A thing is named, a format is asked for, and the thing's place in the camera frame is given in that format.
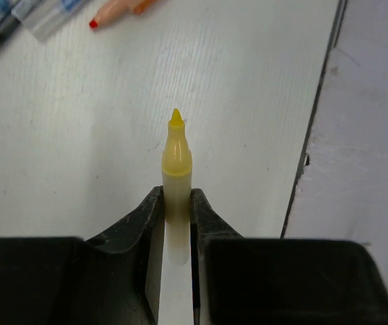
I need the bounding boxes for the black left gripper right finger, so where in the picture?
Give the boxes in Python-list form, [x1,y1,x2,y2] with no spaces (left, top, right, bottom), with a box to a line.
[190,189,248,324]

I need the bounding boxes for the orange highlighter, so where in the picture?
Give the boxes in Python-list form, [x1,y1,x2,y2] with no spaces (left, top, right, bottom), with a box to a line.
[89,0,156,30]

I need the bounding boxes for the blue gel pen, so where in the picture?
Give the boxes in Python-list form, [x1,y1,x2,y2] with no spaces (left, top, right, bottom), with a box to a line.
[12,0,87,42]

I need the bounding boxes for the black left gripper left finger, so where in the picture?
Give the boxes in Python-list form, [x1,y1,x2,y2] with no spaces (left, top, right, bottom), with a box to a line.
[54,186,164,324]

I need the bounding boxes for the yellow highlighter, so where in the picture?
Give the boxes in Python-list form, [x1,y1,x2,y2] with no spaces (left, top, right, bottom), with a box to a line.
[161,109,192,267]

